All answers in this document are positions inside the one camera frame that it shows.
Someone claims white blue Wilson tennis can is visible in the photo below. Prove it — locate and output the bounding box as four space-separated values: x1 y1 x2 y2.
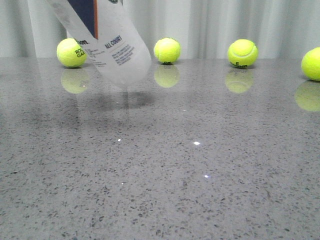
48 0 151 86

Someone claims middle yellow tennis ball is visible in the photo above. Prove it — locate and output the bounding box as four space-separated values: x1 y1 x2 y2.
153 37 181 64

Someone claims yellow tennis ball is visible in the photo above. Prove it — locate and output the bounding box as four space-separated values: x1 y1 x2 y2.
227 39 259 68
56 38 87 68
301 47 320 81
153 37 181 64

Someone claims left yellow tennis ball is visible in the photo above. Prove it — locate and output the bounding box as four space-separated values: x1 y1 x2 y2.
56 38 87 68

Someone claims far right yellow tennis ball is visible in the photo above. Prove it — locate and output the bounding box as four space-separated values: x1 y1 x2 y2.
301 47 320 81

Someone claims grey pleated curtain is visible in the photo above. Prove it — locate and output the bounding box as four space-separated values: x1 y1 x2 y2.
0 0 320 59

